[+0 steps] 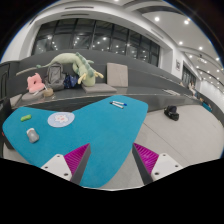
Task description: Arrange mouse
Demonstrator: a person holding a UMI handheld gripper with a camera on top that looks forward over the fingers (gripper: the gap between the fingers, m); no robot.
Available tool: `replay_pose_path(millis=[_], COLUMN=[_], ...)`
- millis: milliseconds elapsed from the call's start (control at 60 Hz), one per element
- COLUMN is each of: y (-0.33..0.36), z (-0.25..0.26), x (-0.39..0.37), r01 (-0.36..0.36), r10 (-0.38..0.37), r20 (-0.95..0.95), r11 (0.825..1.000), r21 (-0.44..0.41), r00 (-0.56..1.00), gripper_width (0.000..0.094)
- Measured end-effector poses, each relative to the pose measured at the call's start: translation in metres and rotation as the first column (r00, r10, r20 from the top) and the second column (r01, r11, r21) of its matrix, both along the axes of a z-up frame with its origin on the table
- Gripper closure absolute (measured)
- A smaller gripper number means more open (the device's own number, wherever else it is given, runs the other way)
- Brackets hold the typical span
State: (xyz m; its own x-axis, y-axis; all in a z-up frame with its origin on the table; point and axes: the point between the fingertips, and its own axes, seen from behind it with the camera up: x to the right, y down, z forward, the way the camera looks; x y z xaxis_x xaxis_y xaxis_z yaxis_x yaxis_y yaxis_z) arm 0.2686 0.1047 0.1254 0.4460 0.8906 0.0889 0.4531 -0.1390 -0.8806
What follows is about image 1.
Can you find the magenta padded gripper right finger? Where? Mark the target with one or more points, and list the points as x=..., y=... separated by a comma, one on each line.
x=153, y=166

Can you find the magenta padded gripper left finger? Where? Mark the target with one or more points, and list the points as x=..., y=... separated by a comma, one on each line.
x=71, y=166

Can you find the grey computer mouse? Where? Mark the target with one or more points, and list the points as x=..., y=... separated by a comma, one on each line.
x=32, y=135

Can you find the blue felt table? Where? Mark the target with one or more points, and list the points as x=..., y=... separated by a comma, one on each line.
x=109, y=130

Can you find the small green eraser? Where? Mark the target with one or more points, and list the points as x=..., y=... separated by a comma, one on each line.
x=26, y=117

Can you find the blue capped marker pen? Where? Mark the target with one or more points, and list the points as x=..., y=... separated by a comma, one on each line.
x=119, y=103

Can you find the white marker pen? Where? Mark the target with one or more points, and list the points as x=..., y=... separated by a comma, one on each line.
x=117, y=105

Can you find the round grey cushion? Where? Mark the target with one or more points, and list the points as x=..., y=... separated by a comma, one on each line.
x=32, y=96

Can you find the grey flat seat cushion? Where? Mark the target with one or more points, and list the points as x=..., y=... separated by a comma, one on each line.
x=99, y=88

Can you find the dark blue bag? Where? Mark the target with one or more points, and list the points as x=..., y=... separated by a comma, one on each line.
x=70, y=81

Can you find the grey backpack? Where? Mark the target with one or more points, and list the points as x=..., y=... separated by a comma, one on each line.
x=55, y=77

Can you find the pink plush toy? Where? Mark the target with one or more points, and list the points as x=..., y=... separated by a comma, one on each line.
x=35, y=83

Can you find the grey upright back cushion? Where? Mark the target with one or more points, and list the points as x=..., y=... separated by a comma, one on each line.
x=117, y=75

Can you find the green dragon plush toy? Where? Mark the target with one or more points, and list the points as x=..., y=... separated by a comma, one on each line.
x=80, y=65

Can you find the black chair at left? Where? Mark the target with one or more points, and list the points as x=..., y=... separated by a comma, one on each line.
x=5, y=105

